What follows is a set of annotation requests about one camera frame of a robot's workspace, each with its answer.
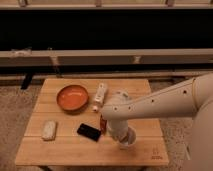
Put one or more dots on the white remote control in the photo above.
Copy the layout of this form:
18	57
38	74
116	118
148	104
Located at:
99	97

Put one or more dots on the white folded cloth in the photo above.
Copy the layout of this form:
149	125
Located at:
49	130

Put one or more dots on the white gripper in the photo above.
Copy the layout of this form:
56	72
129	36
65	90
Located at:
118	129

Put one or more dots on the long wooden bench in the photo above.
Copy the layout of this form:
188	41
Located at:
19	58

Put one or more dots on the orange ceramic bowl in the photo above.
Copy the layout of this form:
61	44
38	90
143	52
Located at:
72	97

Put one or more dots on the wooden table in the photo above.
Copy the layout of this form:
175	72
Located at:
70	149

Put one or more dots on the black rectangular box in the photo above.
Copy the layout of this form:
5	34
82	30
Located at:
89	132

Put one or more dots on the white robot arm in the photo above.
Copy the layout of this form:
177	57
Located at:
191	98

